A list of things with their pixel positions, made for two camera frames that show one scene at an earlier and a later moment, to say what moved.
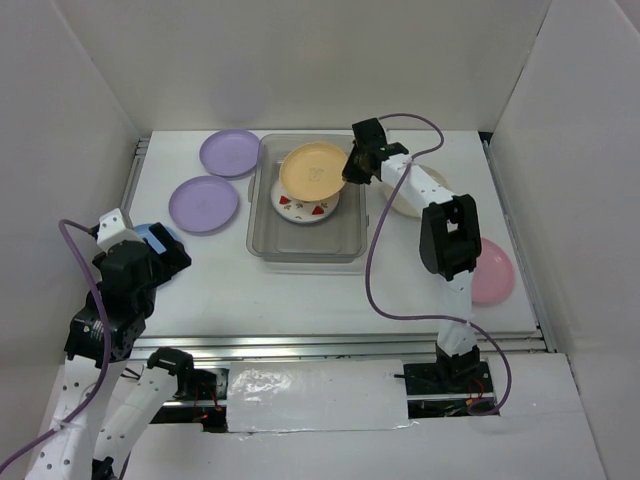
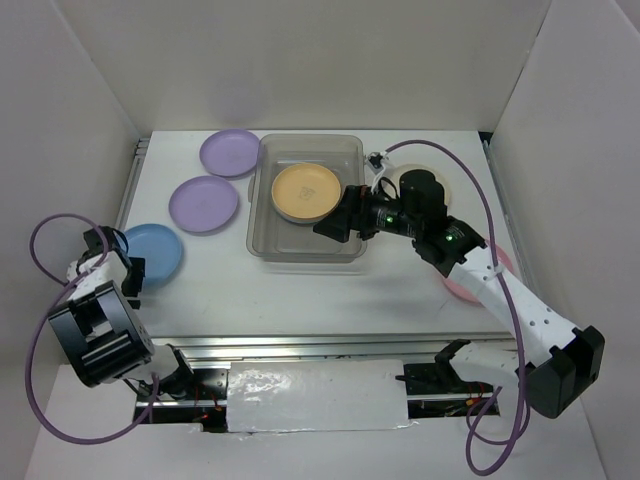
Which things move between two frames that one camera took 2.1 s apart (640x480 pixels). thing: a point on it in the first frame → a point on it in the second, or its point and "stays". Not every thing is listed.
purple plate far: x=230 y=153 stays
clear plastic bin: x=272 y=238 stays
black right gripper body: x=353 y=169 → x=378 y=213
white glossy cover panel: x=328 y=395 stays
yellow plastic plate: x=313 y=171 → x=306 y=191
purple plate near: x=203 y=204 stays
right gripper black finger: x=356 y=168 → x=339 y=225
